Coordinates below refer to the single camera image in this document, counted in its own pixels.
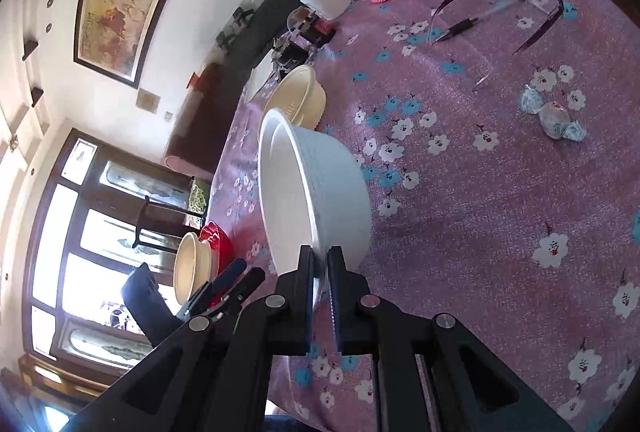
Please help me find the wall switch plate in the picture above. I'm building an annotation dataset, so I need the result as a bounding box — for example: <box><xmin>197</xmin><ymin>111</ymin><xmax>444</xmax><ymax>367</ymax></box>
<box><xmin>136</xmin><ymin>90</ymin><xmax>161</xmax><ymax>114</ymax></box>

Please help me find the brown armchair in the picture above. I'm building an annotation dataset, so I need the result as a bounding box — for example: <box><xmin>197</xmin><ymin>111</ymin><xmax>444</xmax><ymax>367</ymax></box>
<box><xmin>165</xmin><ymin>62</ymin><xmax>251</xmax><ymax>178</ymax></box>

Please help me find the black and clear pen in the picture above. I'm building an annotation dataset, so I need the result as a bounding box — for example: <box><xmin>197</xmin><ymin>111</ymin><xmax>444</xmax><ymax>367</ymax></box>
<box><xmin>432</xmin><ymin>0</ymin><xmax>526</xmax><ymax>44</ymax></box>

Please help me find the large red glass plate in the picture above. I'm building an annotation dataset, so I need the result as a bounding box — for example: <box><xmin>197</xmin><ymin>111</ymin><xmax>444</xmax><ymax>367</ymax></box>
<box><xmin>212</xmin><ymin>229</ymin><xmax>237</xmax><ymax>308</ymax></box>

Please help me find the white folded napkin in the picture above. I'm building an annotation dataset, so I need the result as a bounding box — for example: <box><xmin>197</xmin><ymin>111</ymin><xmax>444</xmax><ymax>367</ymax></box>
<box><xmin>247</xmin><ymin>62</ymin><xmax>282</xmax><ymax>104</ymax></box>

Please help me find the dark wooden chair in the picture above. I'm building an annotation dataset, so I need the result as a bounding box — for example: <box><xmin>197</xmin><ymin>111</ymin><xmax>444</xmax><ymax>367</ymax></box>
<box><xmin>132</xmin><ymin>195</ymin><xmax>208</xmax><ymax>253</ymax></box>

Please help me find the white bowl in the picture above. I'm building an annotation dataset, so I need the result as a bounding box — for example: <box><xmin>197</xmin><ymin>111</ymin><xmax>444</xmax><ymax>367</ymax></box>
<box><xmin>257</xmin><ymin>108</ymin><xmax>373</xmax><ymax>280</ymax></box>

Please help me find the green cushion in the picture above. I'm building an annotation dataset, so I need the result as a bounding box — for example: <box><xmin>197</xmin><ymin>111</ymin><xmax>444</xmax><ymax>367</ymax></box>
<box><xmin>189</xmin><ymin>179</ymin><xmax>210</xmax><ymax>218</ymax></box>

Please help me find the small cream bowl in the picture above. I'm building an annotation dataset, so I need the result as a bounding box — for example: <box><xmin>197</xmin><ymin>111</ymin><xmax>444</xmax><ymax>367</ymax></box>
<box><xmin>172</xmin><ymin>232</ymin><xmax>205</xmax><ymax>305</ymax></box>
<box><xmin>197</xmin><ymin>248</ymin><xmax>222</xmax><ymax>294</ymax></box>

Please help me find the wooden framed glass door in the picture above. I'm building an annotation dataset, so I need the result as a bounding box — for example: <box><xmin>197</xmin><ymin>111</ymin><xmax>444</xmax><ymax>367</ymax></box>
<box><xmin>22</xmin><ymin>127</ymin><xmax>211</xmax><ymax>365</ymax></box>

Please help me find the black sofa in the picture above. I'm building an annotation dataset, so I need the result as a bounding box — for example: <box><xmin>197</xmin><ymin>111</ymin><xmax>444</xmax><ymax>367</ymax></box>
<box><xmin>220</xmin><ymin>0</ymin><xmax>321</xmax><ymax>73</ymax></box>

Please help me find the blue white wrapped candy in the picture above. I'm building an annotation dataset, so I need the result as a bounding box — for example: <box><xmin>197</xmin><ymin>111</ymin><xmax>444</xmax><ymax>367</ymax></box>
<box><xmin>520</xmin><ymin>84</ymin><xmax>546</xmax><ymax>113</ymax></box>
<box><xmin>540</xmin><ymin>101</ymin><xmax>587</xmax><ymax>142</ymax></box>

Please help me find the purple floral tablecloth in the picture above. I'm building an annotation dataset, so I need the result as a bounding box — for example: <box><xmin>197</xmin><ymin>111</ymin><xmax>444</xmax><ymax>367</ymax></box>
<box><xmin>205</xmin><ymin>0</ymin><xmax>640</xmax><ymax>432</ymax></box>

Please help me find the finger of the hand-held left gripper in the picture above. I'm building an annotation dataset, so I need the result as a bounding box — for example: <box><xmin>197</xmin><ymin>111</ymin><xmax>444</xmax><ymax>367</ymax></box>
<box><xmin>175</xmin><ymin>267</ymin><xmax>267</xmax><ymax>320</ymax></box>
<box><xmin>65</xmin><ymin>245</ymin><xmax>318</xmax><ymax>432</ymax></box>

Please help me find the large cream bowl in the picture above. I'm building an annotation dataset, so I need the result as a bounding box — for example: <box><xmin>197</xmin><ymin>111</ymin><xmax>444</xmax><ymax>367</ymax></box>
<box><xmin>262</xmin><ymin>65</ymin><xmax>327</xmax><ymax>130</ymax></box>

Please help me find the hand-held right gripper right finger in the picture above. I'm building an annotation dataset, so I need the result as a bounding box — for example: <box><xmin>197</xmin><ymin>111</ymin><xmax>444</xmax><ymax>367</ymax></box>
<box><xmin>326</xmin><ymin>246</ymin><xmax>576</xmax><ymax>432</ymax></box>

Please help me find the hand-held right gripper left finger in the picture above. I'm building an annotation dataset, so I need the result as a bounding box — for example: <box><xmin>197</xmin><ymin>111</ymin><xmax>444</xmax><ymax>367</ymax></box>
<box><xmin>65</xmin><ymin>245</ymin><xmax>318</xmax><ymax>432</ymax></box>

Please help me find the black charger box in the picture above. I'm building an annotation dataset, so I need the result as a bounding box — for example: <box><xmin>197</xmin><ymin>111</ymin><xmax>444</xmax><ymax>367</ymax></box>
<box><xmin>272</xmin><ymin>37</ymin><xmax>307</xmax><ymax>68</ymax></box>

